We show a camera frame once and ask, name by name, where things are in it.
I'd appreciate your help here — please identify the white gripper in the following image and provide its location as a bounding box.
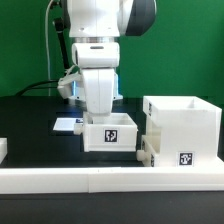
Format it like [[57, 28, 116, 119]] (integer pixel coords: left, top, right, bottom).
[[72, 42, 120, 115]]

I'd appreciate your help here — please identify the white drawer box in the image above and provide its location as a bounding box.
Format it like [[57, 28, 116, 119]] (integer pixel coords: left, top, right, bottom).
[[74, 112, 138, 152], [136, 135, 160, 167]]

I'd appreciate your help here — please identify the large white drawer cabinet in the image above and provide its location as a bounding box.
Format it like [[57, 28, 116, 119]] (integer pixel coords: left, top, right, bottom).
[[143, 96, 222, 167]]

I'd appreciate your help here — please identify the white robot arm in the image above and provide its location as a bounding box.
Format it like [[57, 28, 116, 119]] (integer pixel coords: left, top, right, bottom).
[[62, 0, 157, 116]]

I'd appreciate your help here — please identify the marker tag sheet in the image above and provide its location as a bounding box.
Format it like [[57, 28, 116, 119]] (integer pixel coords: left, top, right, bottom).
[[53, 118, 83, 131]]

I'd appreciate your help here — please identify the white perimeter fence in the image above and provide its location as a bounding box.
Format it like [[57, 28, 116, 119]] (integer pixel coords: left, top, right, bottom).
[[0, 138, 224, 194]]

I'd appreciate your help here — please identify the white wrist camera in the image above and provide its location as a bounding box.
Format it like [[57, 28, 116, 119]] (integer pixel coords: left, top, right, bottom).
[[57, 72, 84, 99]]

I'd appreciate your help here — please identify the black cable bundle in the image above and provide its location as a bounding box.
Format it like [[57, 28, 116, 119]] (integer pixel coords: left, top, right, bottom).
[[14, 18, 75, 98]]

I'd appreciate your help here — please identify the white thin cable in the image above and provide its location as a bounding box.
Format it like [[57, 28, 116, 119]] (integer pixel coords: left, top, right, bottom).
[[44, 0, 55, 97]]

